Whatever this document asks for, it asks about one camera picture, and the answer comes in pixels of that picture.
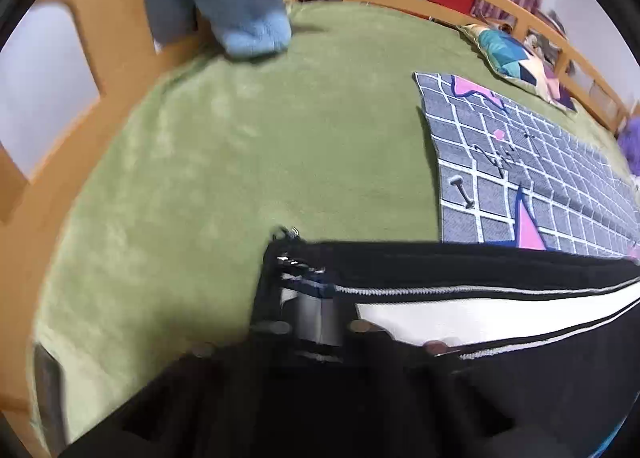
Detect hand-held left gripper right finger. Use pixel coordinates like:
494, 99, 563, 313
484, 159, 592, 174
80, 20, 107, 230
342, 319, 596, 458

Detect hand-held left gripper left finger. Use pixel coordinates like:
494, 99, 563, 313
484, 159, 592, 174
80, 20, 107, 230
60, 238, 306, 458

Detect green blanket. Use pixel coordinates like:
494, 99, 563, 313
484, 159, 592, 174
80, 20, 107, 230
32, 2, 640, 445

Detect black pants with white stripe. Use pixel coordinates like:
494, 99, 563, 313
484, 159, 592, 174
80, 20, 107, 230
260, 227, 640, 458

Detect wooden bed frame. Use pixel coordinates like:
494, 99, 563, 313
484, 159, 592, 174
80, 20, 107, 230
0, 0, 633, 458

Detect grey checked blanket pink stars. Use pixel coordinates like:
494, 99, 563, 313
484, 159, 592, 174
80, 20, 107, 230
412, 72, 640, 261

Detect cluttered small shelf things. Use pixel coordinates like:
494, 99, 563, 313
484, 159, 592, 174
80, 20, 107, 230
525, 12, 577, 74

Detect colourful star pillow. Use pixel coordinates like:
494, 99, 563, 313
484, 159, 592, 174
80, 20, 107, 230
457, 22, 581, 113

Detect purple plush toy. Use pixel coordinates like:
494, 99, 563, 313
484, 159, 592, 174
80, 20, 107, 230
617, 115, 640, 175

